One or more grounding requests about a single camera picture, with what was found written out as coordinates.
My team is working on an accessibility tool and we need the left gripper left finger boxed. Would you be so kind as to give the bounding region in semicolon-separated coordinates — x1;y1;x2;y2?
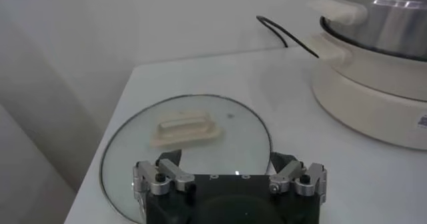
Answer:
132;149;196;213

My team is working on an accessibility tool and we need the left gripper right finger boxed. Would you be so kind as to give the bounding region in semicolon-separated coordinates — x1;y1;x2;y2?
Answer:
268;151;328;206

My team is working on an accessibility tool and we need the glass lid cream handle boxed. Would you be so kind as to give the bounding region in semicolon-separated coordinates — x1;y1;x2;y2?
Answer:
99;93;274;224

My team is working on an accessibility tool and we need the stainless steel steamer basket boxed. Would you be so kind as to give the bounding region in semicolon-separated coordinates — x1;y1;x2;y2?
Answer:
306;0;427;61

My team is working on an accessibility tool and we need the cream electric cooker base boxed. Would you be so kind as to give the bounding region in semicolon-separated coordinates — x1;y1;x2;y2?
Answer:
300;31;427;151

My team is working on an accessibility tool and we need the black cooker power cable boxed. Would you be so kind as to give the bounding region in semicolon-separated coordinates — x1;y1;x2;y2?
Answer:
256;15;320;59

